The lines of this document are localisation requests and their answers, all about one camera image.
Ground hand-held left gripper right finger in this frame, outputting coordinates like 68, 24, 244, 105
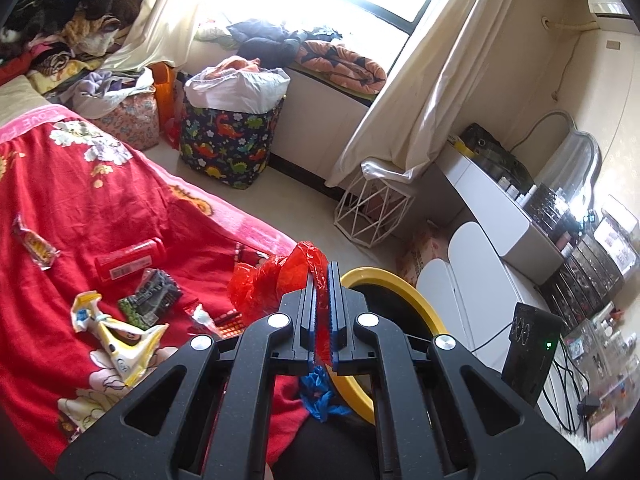
327, 261, 587, 480

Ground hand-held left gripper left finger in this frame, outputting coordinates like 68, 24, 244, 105
55, 263, 329, 480

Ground red plastic bag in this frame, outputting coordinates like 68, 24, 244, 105
227, 240, 335, 368

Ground yellow trash bin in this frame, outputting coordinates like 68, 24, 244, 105
290, 266, 449, 480

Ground black snack wrapper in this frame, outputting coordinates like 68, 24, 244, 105
118, 268, 183, 331

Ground red plastic bottle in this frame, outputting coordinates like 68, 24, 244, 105
95, 237, 166, 283

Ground blue plastic bag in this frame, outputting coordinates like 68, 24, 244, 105
298, 367, 353, 423

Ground black cosmetics organizer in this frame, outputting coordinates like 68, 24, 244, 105
520, 182, 626, 331

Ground small white red wrapper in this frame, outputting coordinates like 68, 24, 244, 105
186, 302, 223, 338

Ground cardboard box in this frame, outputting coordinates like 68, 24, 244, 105
396, 220, 451, 288

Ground white chair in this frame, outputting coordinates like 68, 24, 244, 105
417, 222, 531, 356

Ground clear cosmetics organizer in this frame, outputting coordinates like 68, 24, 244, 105
565, 200, 640, 431

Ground white desk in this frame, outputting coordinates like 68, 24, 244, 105
435, 147, 566, 286

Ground white snack wrapper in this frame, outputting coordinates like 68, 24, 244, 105
71, 291, 170, 388

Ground dinosaur print laundry bag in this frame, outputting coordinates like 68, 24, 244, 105
179, 97, 285, 191

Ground black bag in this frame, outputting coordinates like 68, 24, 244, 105
459, 122, 536, 188

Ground red floral blanket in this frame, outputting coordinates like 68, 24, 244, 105
0, 105, 321, 461

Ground white plastic bag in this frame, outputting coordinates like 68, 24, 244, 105
184, 66, 291, 113

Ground orange patterned folded blanket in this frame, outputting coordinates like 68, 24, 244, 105
295, 40, 388, 96

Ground orange cloth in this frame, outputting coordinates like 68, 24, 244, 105
215, 56, 261, 78

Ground pink floral fabric bag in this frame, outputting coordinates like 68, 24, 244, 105
95, 87, 160, 151

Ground orange bag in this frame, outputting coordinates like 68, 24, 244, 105
150, 62, 176, 131

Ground cream curtain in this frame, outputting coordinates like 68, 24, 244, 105
325, 0, 536, 188
102, 0, 221, 73

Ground red yellow snack wrapper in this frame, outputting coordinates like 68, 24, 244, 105
12, 214, 62, 272

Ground dark blue clothes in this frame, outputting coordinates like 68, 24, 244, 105
227, 19, 343, 68

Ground grey white clothes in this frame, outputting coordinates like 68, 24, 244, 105
65, 67, 156, 113

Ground white air conditioner pipe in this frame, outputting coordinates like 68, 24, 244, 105
541, 14, 600, 37

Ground white air conditioner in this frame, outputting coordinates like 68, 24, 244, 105
585, 0, 632, 17

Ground beige bed sheet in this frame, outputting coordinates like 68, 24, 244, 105
0, 75, 53, 128

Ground white wire basket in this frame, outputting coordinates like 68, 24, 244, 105
334, 160, 416, 248

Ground grey cable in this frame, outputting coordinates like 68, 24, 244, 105
509, 109, 571, 153

